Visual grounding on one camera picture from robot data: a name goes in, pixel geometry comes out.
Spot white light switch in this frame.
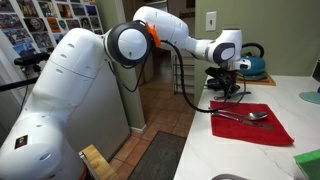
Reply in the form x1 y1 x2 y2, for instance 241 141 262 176
205 11 218 33

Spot wooden trivet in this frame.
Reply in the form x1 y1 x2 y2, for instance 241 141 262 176
236 74 277 87

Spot small black dish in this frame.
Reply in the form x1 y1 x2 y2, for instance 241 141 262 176
206 79 223 91

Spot pale teal plate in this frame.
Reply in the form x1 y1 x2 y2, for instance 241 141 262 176
298 90 320 105

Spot wooden coat hook rail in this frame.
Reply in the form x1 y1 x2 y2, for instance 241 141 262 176
180 11 196 19

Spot black camera on stand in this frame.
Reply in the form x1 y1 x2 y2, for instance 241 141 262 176
0 51 51 93

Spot teal kettle with black handle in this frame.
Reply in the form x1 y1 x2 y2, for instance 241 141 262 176
238 42 269 81

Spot black metal shoe rack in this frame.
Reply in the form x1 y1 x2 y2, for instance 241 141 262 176
171 54 196 96

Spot red towel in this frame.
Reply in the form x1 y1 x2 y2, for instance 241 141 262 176
209 100 295 147

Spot wooden table top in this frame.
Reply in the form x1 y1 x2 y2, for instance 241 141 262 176
79 143 121 180

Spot dark floor mat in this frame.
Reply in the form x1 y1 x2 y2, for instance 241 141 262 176
128 130 187 180

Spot white refrigerator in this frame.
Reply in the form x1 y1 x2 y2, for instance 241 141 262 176
0 0 131 161

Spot silver spoon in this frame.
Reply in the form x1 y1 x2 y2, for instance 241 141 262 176
218 109 269 122

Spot orange cable clip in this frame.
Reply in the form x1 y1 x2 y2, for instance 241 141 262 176
144 21 162 48

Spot orange square fridge magnet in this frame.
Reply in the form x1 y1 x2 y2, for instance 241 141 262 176
46 17 62 34

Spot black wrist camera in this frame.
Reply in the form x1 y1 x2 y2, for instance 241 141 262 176
204 66 231 82

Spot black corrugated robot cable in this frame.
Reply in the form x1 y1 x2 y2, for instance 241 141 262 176
108 39 248 114

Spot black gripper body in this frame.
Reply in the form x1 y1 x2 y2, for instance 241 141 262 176
219 70 241 89

